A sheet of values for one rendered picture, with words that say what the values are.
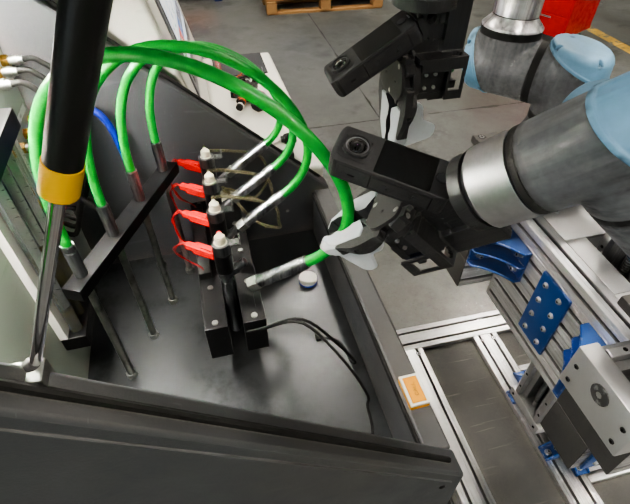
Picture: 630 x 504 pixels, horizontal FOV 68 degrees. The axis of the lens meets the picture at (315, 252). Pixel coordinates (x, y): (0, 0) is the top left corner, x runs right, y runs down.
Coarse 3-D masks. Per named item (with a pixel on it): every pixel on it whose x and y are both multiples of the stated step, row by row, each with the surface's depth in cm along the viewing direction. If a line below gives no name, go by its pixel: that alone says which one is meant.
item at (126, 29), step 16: (128, 0) 76; (144, 0) 78; (112, 16) 77; (128, 16) 78; (144, 16) 78; (160, 16) 89; (112, 32) 79; (128, 32) 79; (144, 32) 80; (160, 32) 84; (176, 80) 87; (208, 96) 127
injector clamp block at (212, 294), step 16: (208, 240) 90; (240, 256) 87; (240, 272) 84; (208, 288) 81; (240, 288) 81; (208, 304) 79; (224, 304) 79; (240, 304) 79; (256, 304) 79; (208, 320) 76; (224, 320) 76; (256, 320) 77; (208, 336) 76; (224, 336) 77; (256, 336) 79; (224, 352) 80
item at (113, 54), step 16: (112, 48) 43; (128, 48) 43; (144, 48) 43; (160, 64) 43; (176, 64) 43; (192, 64) 43; (208, 64) 43; (48, 80) 46; (208, 80) 43; (224, 80) 43; (240, 80) 43; (240, 96) 44; (256, 96) 44; (32, 112) 48; (272, 112) 45; (288, 112) 45; (32, 128) 50; (288, 128) 46; (304, 128) 46; (32, 144) 51; (320, 144) 47; (32, 160) 53; (320, 160) 48; (352, 208) 52; (64, 240) 62; (320, 256) 57
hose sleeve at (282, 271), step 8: (304, 256) 59; (288, 264) 59; (296, 264) 59; (304, 264) 58; (264, 272) 62; (272, 272) 61; (280, 272) 60; (288, 272) 60; (296, 272) 59; (256, 280) 62; (264, 280) 61; (272, 280) 61
